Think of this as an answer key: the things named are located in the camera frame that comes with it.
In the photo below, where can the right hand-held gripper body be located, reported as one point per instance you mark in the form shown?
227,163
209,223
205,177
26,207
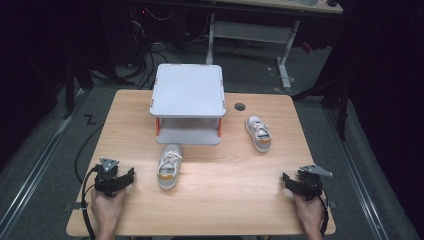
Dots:
310,185

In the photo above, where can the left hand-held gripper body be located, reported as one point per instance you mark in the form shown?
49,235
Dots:
107,180

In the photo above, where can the wooden desk with white legs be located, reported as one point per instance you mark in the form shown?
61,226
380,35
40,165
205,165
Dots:
253,31

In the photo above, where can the person's right hand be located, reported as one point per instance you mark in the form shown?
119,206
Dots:
310,213

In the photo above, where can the grey tape strip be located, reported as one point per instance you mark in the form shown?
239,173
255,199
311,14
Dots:
76,206
332,204

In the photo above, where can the metal floor rail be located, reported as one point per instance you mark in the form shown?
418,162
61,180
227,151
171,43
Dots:
36,166
356,180

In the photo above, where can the white two-tier shoe rack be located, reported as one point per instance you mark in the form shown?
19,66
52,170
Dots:
188,90

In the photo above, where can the black floor stand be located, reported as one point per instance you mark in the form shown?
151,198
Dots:
340,100
70,86

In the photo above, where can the person's left hand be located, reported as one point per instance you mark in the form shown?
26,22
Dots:
107,210

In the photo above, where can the white sneaker with orange heel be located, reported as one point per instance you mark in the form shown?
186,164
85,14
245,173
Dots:
169,166
259,133

